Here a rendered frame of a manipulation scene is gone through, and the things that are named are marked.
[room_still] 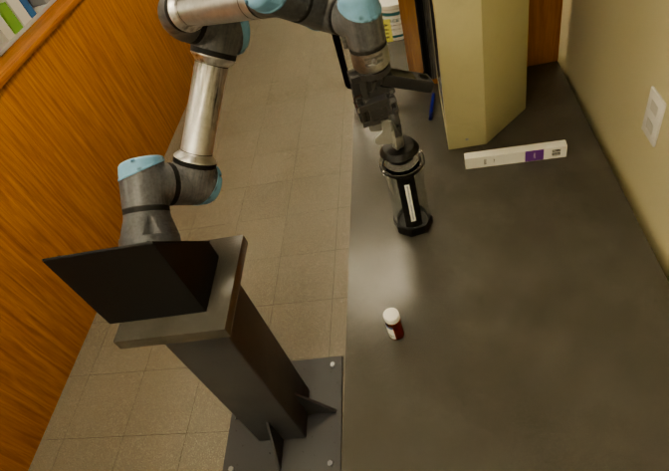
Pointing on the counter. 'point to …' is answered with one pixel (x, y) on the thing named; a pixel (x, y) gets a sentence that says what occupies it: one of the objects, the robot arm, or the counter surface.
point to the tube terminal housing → (481, 50)
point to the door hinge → (430, 37)
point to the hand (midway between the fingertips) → (397, 139)
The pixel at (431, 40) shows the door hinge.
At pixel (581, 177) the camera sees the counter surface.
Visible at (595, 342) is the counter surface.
